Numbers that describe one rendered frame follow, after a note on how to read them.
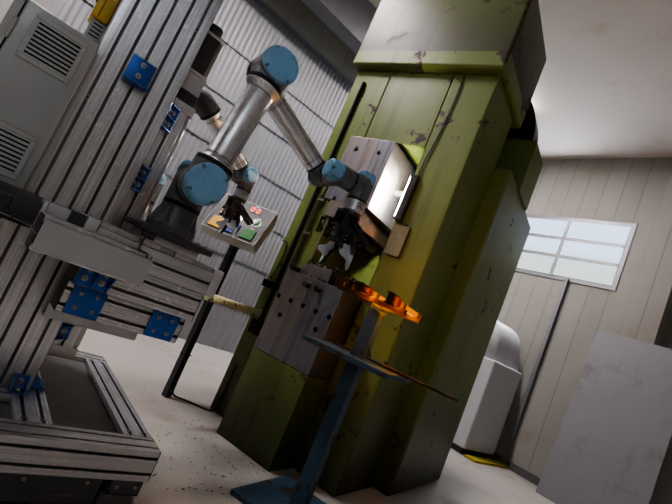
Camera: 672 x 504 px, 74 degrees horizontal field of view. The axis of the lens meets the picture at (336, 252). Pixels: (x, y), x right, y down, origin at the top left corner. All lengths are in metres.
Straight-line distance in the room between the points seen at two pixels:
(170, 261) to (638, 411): 4.34
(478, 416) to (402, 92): 3.37
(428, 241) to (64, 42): 1.69
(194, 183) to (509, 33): 1.99
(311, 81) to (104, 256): 4.09
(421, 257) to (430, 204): 0.29
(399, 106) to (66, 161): 1.87
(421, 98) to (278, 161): 2.35
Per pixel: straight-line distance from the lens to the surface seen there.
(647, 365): 5.07
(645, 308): 5.26
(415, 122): 2.69
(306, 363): 2.22
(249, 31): 4.83
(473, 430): 5.03
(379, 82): 2.98
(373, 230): 2.56
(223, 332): 4.78
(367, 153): 2.53
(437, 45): 2.89
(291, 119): 1.58
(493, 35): 2.81
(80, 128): 1.55
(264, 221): 2.60
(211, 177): 1.29
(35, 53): 1.51
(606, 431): 4.99
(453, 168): 2.45
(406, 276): 2.30
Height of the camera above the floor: 0.79
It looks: 7 degrees up
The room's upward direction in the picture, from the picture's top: 23 degrees clockwise
